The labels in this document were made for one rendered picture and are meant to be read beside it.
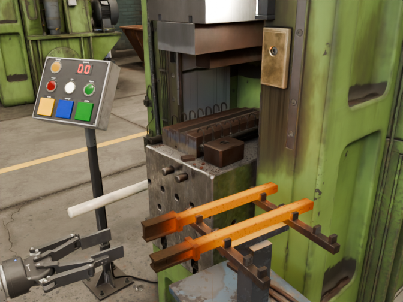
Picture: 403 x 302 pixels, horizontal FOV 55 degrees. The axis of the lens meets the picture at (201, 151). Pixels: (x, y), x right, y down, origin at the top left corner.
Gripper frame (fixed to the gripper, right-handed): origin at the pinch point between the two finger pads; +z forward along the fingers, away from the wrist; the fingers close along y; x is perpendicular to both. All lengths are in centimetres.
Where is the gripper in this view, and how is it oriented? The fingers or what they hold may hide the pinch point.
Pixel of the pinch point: (104, 245)
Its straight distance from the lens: 91.0
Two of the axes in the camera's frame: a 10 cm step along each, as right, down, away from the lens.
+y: 5.5, 3.1, -7.8
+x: -0.1, -9.3, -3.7
